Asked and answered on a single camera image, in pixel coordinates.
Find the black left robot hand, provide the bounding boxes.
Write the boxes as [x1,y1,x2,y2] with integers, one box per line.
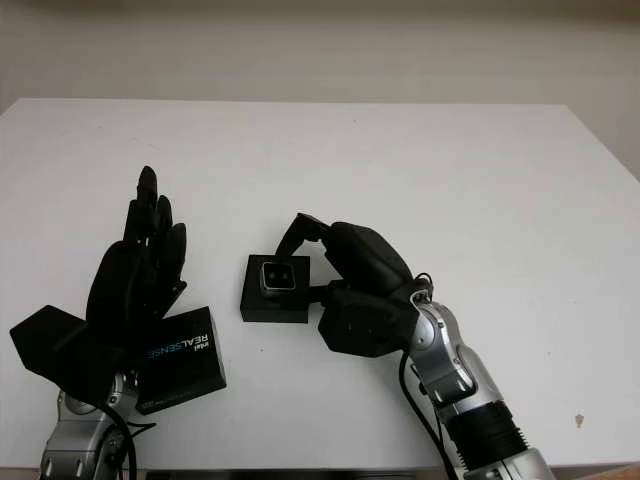
[85,165,189,354]

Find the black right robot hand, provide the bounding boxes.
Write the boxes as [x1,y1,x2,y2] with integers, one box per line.
[277,213,419,305]

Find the small silver black camera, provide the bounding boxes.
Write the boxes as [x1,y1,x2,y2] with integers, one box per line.
[259,260,297,292]

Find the black RealSense box lid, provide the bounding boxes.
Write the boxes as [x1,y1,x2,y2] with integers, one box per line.
[135,306,228,415]

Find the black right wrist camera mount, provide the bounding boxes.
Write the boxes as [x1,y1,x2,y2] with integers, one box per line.
[317,284,416,359]

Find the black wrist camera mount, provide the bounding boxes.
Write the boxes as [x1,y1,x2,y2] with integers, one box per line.
[317,284,416,359]
[8,304,146,401]

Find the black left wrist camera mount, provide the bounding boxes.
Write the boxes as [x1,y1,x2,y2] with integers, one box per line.
[8,304,146,401]

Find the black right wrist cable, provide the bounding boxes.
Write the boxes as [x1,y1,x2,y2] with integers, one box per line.
[398,272,471,480]

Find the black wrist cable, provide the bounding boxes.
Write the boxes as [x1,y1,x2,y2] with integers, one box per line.
[398,272,471,480]
[102,399,157,480]

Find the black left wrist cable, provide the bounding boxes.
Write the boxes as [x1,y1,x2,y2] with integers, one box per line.
[102,399,157,480]

